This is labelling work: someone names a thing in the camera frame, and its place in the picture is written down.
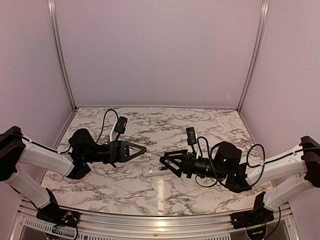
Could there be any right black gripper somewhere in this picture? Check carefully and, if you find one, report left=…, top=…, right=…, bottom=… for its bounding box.
left=160, top=149, right=229, bottom=181

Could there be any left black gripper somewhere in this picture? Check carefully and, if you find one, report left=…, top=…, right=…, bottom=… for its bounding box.
left=83, top=140, right=147, bottom=164

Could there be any white remote control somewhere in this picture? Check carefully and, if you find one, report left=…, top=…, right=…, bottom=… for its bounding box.
left=142, top=166, right=172, bottom=178

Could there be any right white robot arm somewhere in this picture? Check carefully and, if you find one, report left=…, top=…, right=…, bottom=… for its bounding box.
left=159, top=136, right=320, bottom=224

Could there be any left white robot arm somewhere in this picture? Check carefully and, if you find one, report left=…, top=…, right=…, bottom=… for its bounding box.
left=0, top=126, right=147, bottom=223

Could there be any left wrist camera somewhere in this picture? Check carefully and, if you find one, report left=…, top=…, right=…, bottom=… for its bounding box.
left=109, top=116, right=128, bottom=142

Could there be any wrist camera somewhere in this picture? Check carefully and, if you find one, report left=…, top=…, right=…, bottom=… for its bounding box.
left=109, top=116, right=128, bottom=142
left=186, top=127, right=198, bottom=155

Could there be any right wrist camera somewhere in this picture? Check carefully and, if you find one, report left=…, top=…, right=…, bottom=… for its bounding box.
left=186, top=127, right=198, bottom=155

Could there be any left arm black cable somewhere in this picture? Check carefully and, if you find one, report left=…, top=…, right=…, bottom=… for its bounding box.
left=0, top=108, right=121, bottom=170

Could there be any front aluminium rail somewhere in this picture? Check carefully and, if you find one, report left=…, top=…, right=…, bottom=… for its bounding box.
left=9, top=199, right=301, bottom=240

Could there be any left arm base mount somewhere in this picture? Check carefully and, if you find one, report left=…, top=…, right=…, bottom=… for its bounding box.
left=36, top=188, right=80, bottom=228

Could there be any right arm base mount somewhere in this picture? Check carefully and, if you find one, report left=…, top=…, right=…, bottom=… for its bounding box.
left=230, top=191, right=275, bottom=229

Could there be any left aluminium frame post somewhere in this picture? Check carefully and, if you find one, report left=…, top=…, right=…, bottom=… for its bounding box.
left=47, top=0, right=77, bottom=112

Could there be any aluminium frame post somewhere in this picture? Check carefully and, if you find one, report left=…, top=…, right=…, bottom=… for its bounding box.
left=236, top=0, right=270, bottom=115
left=47, top=0, right=77, bottom=112

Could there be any right aluminium frame post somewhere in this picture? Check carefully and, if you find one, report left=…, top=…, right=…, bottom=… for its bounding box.
left=236, top=0, right=270, bottom=115

